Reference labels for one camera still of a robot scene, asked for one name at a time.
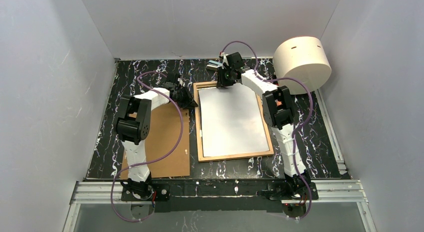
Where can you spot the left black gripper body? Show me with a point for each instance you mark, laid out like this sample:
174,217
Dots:
184,96

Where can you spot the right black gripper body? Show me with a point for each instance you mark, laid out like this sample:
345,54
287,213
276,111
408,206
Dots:
224,69

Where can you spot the light wooden picture frame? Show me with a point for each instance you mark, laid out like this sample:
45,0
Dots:
235,156

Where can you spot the brown cardboard backing board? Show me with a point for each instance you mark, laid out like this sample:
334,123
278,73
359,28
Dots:
164,132

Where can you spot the printed street photo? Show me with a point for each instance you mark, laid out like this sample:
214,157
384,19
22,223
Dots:
232,121

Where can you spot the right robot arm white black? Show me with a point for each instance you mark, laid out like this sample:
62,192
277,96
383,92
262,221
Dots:
278,113

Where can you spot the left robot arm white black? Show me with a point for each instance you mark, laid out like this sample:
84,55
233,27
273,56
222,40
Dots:
132,127

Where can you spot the white cylindrical container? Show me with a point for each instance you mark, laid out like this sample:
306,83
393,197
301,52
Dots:
302,58

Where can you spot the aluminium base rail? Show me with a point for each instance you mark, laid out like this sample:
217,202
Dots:
329,191

